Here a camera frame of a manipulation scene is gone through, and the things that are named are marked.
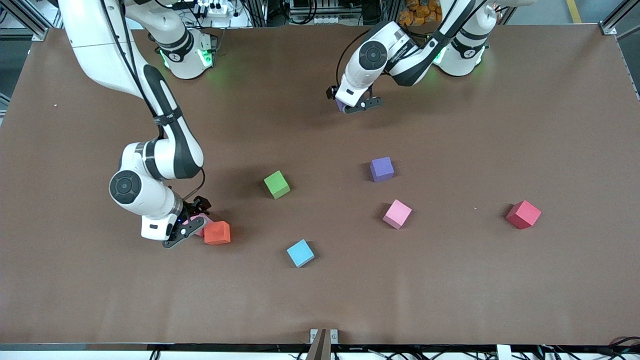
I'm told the pink foam block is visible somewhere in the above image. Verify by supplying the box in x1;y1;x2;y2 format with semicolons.
182;214;214;238
383;199;413;230

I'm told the orange foam block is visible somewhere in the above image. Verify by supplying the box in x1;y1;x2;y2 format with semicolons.
203;220;232;246

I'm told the green foam block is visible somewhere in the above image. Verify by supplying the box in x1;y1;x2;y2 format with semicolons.
263;170;291;200

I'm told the bag of orange items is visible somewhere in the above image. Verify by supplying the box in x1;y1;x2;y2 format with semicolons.
397;0;443;27

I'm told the light blue foam block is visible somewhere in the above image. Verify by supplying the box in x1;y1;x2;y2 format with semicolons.
286;239;316;269

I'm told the white power strip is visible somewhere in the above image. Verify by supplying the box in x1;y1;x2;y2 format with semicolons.
196;0;236;16

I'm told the red foam block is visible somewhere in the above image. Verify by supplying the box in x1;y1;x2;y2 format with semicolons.
505;200;542;230

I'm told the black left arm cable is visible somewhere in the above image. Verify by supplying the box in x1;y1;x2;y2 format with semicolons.
335;29;373;90

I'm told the small metal bracket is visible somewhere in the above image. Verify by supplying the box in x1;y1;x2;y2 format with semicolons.
310;328;339;346

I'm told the aluminium frame profile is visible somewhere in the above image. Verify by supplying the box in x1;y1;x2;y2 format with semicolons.
0;0;63;42
600;0;640;40

